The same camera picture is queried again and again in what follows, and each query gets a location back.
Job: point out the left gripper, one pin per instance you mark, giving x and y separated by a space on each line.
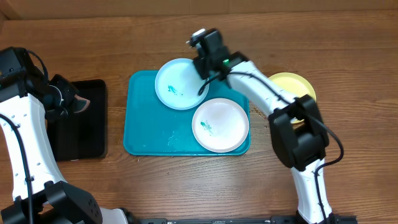
58 82

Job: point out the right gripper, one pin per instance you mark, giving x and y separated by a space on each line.
203 68

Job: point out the orange and black sponge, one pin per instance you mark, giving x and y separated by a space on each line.
80 104

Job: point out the light blue plate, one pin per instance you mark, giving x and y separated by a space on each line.
178 83

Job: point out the yellow green plate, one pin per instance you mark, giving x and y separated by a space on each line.
296 85

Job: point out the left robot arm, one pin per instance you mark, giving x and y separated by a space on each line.
29 100

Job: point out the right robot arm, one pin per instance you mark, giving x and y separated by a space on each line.
299 138

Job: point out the black plastic tray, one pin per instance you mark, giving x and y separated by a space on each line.
82 135

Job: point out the teal plastic serving tray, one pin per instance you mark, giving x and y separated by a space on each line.
153 129

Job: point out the white plate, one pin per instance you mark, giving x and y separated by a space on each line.
220 125

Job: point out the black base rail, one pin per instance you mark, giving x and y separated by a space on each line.
284 219

